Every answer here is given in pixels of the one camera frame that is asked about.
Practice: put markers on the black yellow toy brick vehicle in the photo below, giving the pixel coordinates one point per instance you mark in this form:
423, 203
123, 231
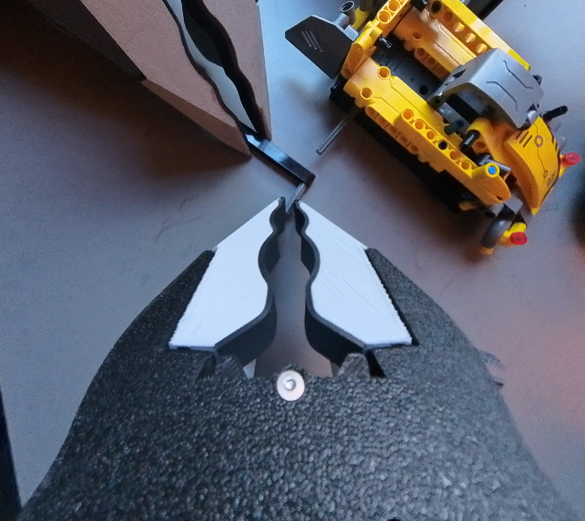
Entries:
434, 95

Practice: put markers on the black perforated toy beam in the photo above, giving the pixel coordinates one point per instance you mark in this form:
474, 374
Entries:
283, 159

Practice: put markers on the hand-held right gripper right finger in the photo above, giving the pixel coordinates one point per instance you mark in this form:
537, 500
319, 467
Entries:
356, 297

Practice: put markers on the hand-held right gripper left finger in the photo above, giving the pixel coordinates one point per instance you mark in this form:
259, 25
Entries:
224, 297

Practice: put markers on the grey desk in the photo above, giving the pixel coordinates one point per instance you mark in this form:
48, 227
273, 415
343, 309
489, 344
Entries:
91, 210

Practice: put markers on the grey metal toy axle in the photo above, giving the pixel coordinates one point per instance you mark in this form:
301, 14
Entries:
336, 133

